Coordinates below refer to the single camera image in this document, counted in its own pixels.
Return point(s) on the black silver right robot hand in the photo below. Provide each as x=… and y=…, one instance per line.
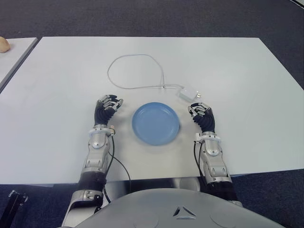
x=207, y=120

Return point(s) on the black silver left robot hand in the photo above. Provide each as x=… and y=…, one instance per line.
x=102, y=114

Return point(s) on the white charger adapter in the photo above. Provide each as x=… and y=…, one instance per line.
x=186, y=93

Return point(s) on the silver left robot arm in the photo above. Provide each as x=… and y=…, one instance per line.
x=95, y=154

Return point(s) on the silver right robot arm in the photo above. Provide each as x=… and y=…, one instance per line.
x=211, y=156

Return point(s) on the blue round plate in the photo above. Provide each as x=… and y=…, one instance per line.
x=155, y=123

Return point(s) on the grey robot torso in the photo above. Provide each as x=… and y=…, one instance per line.
x=166, y=209

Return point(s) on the beige rounded object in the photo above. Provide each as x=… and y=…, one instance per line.
x=3, y=45

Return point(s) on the black metal stand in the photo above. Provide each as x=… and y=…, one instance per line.
x=14, y=202

